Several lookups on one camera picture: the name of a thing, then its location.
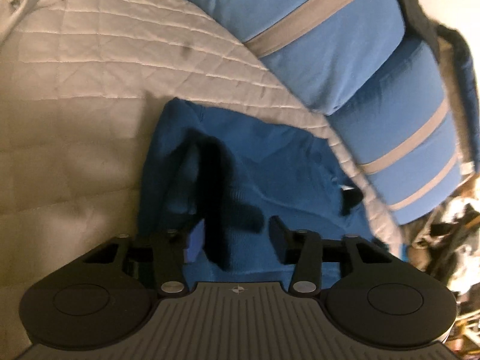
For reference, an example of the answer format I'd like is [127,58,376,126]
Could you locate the dark blue sweatshirt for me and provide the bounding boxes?
[137,98,372,286]

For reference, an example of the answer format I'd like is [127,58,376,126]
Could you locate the right blue striped pillow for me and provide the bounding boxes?
[328,37,461,224]

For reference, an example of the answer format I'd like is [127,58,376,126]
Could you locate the blue striped pillow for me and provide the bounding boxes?
[328,37,461,224]
[188,0,405,115]

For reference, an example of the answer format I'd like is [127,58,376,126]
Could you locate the left blue striped pillow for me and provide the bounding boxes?
[188,0,405,115]

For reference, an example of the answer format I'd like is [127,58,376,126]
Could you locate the navy garment on headboard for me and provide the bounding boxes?
[437,24,479,173]

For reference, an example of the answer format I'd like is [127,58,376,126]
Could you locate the grey quilted bedspread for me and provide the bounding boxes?
[1,0,402,359]

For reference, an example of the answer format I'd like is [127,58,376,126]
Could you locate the black bag with straps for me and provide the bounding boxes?
[402,196,479,295]

